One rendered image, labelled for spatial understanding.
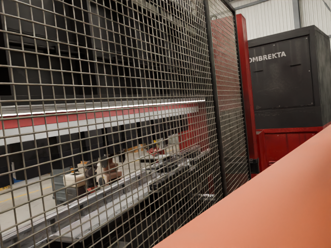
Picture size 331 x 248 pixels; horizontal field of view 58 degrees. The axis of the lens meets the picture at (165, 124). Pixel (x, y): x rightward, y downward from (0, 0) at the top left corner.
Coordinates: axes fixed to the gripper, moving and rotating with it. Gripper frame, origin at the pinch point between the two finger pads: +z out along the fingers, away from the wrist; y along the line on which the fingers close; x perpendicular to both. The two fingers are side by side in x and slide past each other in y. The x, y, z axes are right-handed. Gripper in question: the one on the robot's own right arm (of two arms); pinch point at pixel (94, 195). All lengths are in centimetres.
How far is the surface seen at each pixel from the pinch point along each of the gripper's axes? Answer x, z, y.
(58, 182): 142, -22, -246
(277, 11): 774, -305, 66
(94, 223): -76, 4, 87
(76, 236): -87, 5, 89
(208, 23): -32, -63, 143
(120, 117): -11, -45, 60
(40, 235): -82, 3, 56
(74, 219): -61, 4, 53
